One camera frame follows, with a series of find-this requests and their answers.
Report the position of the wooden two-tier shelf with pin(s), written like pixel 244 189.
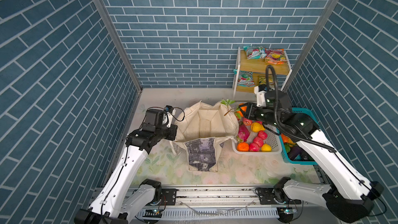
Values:
pixel 258 68

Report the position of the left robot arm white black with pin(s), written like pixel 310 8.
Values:
pixel 121 174

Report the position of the teal snack bag top shelf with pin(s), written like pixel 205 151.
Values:
pixel 255 52

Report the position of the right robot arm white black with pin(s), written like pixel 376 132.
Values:
pixel 349 196

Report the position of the floral table mat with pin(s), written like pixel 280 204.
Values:
pixel 233 169

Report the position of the yellow lemon front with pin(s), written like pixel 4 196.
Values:
pixel 266 148

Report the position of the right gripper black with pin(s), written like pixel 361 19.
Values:
pixel 250 108

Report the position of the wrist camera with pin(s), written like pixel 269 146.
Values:
pixel 260 92
pixel 170 111

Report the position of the red apple front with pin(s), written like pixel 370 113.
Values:
pixel 254 147

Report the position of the beige canvas grocery bag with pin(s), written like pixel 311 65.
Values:
pixel 202 134

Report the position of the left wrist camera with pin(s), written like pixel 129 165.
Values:
pixel 170 111

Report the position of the teal red snack bag lower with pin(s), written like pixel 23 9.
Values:
pixel 244 78

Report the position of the pink yellow snack bag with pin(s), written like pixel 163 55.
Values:
pixel 275 56

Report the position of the white plastic basket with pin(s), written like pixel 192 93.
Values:
pixel 254 137

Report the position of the red apple small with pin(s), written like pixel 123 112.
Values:
pixel 258 141
pixel 263 135

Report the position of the orange carrot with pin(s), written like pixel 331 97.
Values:
pixel 286 140

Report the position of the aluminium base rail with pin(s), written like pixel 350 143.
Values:
pixel 186 204

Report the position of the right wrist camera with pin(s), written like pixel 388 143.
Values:
pixel 260 92

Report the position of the purple eggplant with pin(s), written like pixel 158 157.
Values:
pixel 294 152

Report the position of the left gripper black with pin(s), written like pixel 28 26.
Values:
pixel 172 136

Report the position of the red apple with yellow spot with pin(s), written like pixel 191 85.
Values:
pixel 247 122

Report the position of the orange with green leaves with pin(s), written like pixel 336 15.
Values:
pixel 232 108

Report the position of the orange tangerine front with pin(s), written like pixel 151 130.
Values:
pixel 243 147

